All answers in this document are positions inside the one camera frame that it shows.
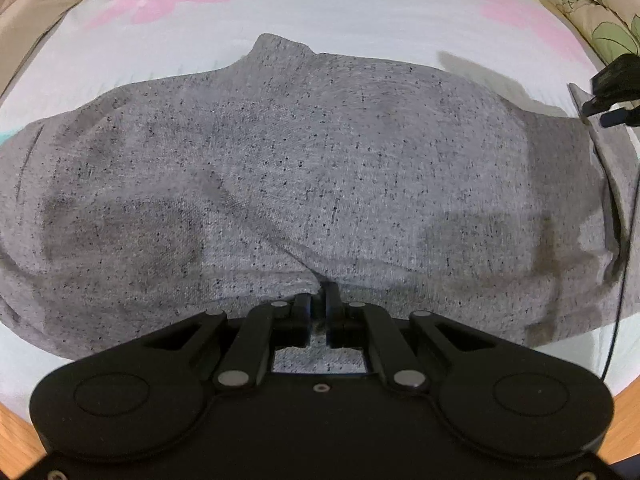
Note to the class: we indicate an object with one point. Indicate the floral printed bed sheet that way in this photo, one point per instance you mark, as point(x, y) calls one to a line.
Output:
point(350, 15)

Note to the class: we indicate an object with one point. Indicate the beige pillow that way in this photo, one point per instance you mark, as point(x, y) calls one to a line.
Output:
point(35, 10)

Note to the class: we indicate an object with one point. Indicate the leaf printed quilt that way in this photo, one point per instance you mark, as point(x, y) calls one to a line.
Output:
point(607, 15)

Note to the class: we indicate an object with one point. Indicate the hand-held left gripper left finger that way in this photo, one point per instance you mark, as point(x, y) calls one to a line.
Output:
point(306, 312)

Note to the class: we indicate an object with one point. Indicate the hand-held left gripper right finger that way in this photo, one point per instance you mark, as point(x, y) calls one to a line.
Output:
point(332, 310)

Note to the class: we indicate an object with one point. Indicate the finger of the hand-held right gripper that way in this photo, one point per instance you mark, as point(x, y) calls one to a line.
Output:
point(597, 105)

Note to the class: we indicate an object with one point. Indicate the grey speckled pants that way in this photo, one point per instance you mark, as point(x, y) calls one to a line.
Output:
point(310, 170)

